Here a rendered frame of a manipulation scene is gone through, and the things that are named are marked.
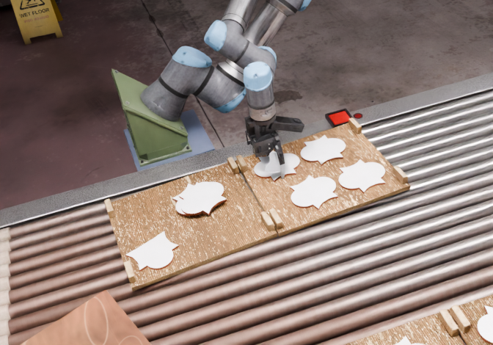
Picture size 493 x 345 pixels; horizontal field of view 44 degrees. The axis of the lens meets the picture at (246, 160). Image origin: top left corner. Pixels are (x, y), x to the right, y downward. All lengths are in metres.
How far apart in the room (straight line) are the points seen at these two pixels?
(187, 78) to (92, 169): 1.69
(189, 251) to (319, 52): 2.81
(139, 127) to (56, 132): 2.03
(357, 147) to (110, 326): 0.94
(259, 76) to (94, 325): 0.74
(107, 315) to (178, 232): 0.37
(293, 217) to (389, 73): 2.44
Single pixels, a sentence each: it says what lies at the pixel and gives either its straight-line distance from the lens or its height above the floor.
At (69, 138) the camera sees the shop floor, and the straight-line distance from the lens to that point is 3.89.
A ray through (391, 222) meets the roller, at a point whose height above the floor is 0.92.
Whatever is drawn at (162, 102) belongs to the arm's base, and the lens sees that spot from 2.01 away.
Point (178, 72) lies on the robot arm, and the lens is 1.98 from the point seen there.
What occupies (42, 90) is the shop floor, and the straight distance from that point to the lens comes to 4.47.
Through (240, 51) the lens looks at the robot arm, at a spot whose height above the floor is 1.31.
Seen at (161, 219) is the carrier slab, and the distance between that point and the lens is 1.76.
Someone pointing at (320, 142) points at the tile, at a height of 0.94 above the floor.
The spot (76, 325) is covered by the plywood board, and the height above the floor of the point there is 1.04.
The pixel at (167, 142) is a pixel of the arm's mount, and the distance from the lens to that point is 2.04.
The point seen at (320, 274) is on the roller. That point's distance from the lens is 1.58.
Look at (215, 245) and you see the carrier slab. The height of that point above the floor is 0.94.
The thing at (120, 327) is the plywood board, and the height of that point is 1.04.
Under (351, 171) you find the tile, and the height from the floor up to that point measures 0.94.
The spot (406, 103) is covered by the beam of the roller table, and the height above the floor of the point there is 0.92.
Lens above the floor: 2.14
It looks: 39 degrees down
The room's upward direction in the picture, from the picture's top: 9 degrees counter-clockwise
